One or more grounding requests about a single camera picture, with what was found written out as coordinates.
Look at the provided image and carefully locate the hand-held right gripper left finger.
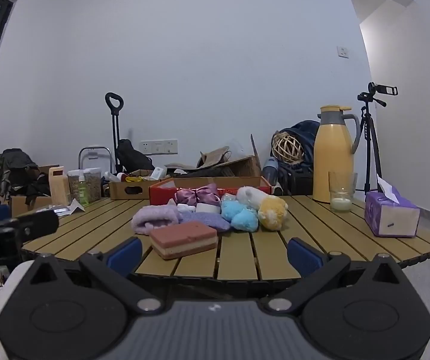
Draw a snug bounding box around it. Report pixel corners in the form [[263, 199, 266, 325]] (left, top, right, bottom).
[[31, 237, 162, 314]]

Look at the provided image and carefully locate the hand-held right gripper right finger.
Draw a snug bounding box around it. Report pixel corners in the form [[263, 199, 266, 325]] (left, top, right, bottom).
[[262, 237, 405, 314]]

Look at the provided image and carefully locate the lavender fluffy sock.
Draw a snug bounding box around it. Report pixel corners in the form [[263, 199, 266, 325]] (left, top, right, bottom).
[[131, 205, 182, 236]]

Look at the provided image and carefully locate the yellow plush toy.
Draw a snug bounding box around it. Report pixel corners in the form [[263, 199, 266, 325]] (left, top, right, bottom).
[[258, 196, 289, 231]]

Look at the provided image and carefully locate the pink layered sponge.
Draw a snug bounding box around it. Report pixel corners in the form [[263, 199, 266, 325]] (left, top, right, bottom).
[[149, 221, 218, 260]]

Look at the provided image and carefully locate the red cardboard box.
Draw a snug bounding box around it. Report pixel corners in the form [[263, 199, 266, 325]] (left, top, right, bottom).
[[148, 176, 274, 205]]

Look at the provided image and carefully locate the blue fluffy sock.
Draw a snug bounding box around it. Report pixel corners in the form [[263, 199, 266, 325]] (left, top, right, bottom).
[[220, 199, 259, 232]]

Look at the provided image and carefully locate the white plush toy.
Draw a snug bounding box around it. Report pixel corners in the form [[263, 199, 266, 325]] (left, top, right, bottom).
[[236, 186, 272, 208]]

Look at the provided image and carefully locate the purple fluffy cloth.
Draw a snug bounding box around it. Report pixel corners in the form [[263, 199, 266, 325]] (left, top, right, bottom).
[[179, 210, 232, 234]]

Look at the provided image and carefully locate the white foam disc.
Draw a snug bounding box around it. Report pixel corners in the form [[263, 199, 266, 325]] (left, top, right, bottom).
[[195, 203, 221, 215]]

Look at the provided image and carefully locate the open brown cardboard box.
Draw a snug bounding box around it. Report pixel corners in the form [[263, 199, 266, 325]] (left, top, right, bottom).
[[0, 164, 60, 216]]

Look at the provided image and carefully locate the crumpled white paper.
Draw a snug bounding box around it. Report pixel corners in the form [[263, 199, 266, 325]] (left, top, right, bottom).
[[49, 199, 87, 217]]

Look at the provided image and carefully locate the beige paper carton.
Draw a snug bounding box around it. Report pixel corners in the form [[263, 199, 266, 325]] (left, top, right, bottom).
[[48, 166, 72, 207]]

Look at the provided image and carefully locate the dark backpack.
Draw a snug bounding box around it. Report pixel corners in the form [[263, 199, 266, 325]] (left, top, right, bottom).
[[0, 149, 52, 197]]

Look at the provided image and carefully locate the green spray bottle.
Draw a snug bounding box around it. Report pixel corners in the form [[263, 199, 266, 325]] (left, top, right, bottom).
[[78, 174, 90, 207]]

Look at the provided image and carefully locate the person's white clothing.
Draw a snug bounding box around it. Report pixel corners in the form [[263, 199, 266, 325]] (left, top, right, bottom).
[[0, 260, 36, 360]]

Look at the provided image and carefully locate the small brown cardboard box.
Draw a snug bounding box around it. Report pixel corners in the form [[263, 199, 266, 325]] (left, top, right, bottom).
[[109, 178, 161, 200]]

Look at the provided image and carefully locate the clear grain container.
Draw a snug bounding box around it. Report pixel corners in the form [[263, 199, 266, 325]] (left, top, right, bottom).
[[67, 167, 102, 203]]

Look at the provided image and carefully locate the glass cup with white candle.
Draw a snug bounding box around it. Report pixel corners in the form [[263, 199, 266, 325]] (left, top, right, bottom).
[[328, 171, 358, 212]]

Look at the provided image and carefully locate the white metal step stool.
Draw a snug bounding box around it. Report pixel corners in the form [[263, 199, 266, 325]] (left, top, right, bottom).
[[79, 146, 111, 181]]

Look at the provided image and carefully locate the blue hair dryer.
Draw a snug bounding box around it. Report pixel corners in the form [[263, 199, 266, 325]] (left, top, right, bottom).
[[262, 157, 280, 189]]

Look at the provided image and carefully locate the purple tissue box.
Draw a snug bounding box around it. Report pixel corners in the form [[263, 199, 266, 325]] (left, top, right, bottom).
[[364, 174, 421, 238]]

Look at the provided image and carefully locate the black trolley bag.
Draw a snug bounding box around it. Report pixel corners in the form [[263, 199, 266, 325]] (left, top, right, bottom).
[[117, 139, 156, 173]]

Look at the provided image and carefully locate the yellow thermos jug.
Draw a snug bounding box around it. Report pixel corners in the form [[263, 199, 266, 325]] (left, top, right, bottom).
[[313, 105, 361, 204]]

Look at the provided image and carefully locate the large brown cardboard box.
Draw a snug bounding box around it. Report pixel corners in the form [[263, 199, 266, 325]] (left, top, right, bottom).
[[166, 134, 263, 179]]

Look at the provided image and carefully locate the woven rattan ball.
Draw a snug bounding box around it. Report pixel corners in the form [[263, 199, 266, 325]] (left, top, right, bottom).
[[272, 131, 305, 165]]

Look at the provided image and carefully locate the dark blue blanket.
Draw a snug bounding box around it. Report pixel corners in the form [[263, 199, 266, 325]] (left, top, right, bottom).
[[275, 120, 321, 175]]

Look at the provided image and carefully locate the beige cloth bag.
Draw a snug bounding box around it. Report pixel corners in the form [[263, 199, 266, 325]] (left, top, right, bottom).
[[198, 146, 234, 169]]

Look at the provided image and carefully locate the black tripod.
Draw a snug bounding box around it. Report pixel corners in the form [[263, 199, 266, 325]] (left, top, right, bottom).
[[357, 92, 387, 196]]

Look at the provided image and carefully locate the white wall socket panel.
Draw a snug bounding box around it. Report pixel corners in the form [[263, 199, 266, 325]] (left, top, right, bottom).
[[140, 139, 178, 155]]

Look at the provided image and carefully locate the black trolley handle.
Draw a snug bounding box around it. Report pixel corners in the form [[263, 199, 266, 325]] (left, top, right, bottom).
[[105, 92, 124, 173]]

